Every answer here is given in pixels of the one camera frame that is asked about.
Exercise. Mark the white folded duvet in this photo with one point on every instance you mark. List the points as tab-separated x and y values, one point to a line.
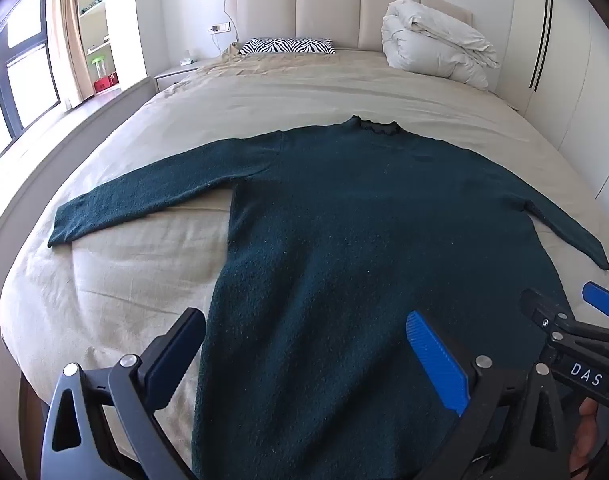
434	40

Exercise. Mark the black framed window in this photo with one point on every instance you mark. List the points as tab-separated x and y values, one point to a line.
24	75

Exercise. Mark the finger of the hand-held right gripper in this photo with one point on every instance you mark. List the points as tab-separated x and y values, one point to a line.
601	297
541	310

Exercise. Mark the red box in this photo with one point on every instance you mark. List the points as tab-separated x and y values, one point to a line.
107	83

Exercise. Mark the bed with beige sheet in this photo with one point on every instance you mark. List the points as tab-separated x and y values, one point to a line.
309	95

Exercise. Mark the dark green sweater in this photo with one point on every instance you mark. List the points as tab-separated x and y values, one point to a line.
334	235

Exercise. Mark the white shelf unit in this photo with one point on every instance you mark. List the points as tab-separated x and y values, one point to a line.
97	20

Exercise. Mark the beige padded headboard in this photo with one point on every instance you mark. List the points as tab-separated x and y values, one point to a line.
329	10

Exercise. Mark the beige curtain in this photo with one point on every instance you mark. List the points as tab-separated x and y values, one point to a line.
69	35

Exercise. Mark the person's right hand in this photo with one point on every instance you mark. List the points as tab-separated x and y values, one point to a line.
591	427

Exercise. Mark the clear jar with green lid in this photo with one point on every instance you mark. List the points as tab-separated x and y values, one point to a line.
98	67

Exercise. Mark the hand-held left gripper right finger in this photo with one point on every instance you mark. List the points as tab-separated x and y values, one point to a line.
437	360

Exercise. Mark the white nightstand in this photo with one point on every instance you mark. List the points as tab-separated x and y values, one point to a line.
177	72

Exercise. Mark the zebra print pillow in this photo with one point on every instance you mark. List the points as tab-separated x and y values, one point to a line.
284	46

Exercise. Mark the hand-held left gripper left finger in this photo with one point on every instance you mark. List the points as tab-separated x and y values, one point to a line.
177	347

